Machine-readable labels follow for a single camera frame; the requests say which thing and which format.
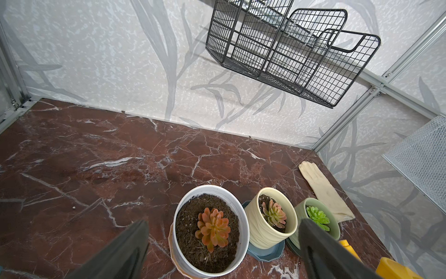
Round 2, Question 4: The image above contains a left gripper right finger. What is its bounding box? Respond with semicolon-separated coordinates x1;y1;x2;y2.
298;219;380;279

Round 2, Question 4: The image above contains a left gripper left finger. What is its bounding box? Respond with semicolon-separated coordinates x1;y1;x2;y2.
67;220;149;279

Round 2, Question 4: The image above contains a yellow plastic watering can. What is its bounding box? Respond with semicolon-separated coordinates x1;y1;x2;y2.
337;239;424;279

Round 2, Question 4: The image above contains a green pot green succulent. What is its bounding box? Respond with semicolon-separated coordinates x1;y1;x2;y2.
295;198;341;241

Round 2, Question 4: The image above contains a cream pot pink succulent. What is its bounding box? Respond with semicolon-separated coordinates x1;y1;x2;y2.
245;187;298;249

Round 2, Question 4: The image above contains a white pot orange succulent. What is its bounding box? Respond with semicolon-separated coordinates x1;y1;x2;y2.
173;185;250;279

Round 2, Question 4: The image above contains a dark green saucer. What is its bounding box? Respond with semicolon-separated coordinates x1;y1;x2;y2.
285;238;302;256

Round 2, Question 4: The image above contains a pink saucer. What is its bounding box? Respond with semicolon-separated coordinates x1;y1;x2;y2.
168;224;188;279

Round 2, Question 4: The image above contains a blue-grey saucer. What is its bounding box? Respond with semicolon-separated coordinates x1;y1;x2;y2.
242;201;285;262

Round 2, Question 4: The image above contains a cream gardening glove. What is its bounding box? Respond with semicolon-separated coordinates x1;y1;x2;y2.
298;161;355;223

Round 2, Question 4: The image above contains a white mesh basket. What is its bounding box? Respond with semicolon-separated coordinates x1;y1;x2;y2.
382;116;446;212

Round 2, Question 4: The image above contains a black wire basket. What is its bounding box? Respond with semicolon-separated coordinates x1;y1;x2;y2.
206;1;381;108

